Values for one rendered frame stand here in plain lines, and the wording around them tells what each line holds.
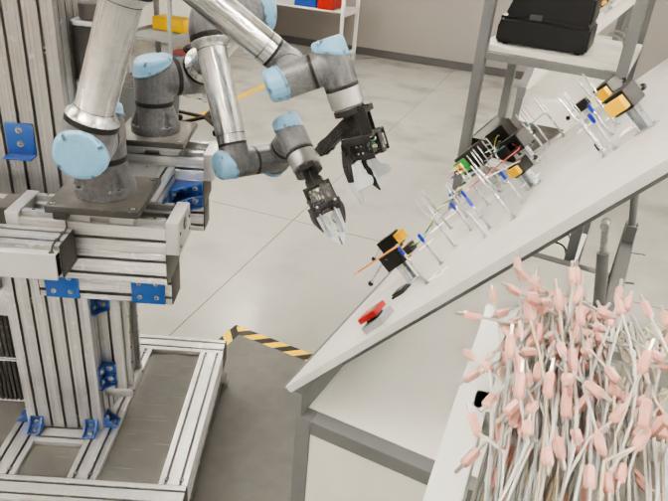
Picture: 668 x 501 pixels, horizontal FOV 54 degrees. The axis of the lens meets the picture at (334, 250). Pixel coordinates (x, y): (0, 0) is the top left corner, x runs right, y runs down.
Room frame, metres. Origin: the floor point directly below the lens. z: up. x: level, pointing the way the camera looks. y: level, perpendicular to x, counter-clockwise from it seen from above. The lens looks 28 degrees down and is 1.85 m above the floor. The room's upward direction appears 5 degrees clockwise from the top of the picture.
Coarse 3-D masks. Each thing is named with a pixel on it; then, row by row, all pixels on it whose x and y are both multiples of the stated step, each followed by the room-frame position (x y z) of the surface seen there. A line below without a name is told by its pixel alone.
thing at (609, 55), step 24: (648, 0) 2.08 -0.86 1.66; (480, 24) 2.28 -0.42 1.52; (648, 24) 2.58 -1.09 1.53; (480, 48) 2.27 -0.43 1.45; (504, 48) 2.28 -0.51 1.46; (528, 48) 2.29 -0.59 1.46; (600, 48) 2.41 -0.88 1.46; (624, 48) 2.09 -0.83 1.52; (480, 72) 2.27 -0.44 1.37; (576, 72) 2.14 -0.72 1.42; (600, 72) 2.11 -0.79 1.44; (624, 72) 2.08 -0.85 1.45; (504, 96) 2.77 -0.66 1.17; (576, 240) 2.08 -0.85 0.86
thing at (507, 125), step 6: (504, 120) 2.08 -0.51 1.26; (510, 120) 2.10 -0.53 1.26; (498, 126) 2.02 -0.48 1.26; (504, 126) 2.03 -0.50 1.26; (510, 126) 2.06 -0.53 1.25; (492, 132) 2.03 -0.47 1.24; (498, 132) 2.06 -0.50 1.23; (504, 132) 2.02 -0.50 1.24; (510, 132) 2.03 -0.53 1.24; (492, 138) 2.05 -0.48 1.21; (498, 138) 2.06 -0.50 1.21; (504, 138) 2.05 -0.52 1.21; (492, 144) 2.03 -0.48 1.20; (498, 144) 2.05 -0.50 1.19; (516, 156) 2.04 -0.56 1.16
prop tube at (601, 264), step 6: (600, 258) 1.06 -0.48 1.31; (606, 258) 1.06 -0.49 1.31; (600, 264) 1.06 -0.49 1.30; (606, 264) 1.06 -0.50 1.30; (600, 270) 1.06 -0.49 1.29; (606, 270) 1.06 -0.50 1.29; (594, 276) 1.07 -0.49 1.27; (600, 276) 1.06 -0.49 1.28; (606, 276) 1.06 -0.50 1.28; (594, 282) 1.06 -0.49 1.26; (600, 282) 1.05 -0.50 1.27; (606, 282) 1.06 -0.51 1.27; (594, 288) 1.06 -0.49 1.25; (600, 288) 1.05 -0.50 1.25; (594, 294) 1.06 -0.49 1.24; (600, 294) 1.05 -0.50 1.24; (594, 300) 1.06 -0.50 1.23; (600, 300) 1.05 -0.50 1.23
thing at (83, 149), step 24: (120, 0) 1.33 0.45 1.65; (144, 0) 1.35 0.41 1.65; (96, 24) 1.34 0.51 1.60; (120, 24) 1.33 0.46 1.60; (96, 48) 1.33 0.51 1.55; (120, 48) 1.34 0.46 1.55; (96, 72) 1.32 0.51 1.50; (120, 72) 1.35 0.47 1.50; (96, 96) 1.32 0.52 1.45; (72, 120) 1.31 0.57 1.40; (96, 120) 1.32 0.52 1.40; (72, 144) 1.29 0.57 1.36; (96, 144) 1.30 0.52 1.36; (72, 168) 1.30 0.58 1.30; (96, 168) 1.30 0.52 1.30
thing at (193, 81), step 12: (240, 0) 1.74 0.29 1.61; (252, 0) 1.76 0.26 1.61; (264, 0) 1.78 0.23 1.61; (252, 12) 1.75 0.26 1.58; (264, 12) 1.77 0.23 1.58; (276, 12) 1.80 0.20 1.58; (228, 48) 1.87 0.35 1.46; (180, 60) 2.03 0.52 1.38; (192, 60) 1.99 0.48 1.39; (192, 72) 1.99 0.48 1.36; (192, 84) 2.01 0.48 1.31
